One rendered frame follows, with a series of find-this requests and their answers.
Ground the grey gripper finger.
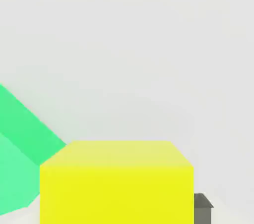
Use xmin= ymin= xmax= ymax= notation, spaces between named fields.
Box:
xmin=193 ymin=193 xmax=214 ymax=224

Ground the small yellow cube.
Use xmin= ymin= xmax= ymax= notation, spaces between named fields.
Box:
xmin=39 ymin=140 xmax=194 ymax=224

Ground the large green box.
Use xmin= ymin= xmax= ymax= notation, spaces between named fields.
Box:
xmin=0 ymin=83 xmax=67 ymax=217

